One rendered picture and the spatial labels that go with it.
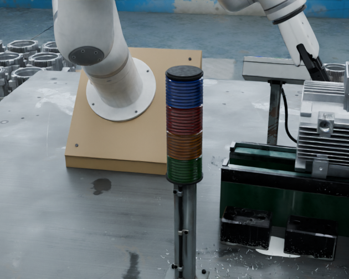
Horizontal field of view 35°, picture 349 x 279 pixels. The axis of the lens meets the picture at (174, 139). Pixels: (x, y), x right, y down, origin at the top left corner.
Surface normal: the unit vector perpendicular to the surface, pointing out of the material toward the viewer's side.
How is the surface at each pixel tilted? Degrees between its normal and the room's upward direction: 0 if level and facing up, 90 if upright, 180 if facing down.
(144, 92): 44
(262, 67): 61
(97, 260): 0
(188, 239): 90
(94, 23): 105
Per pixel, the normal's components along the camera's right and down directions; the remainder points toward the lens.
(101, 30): 0.46, 0.58
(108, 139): -0.13, -0.35
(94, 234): -0.01, -0.90
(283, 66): -0.24, -0.07
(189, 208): -0.27, 0.42
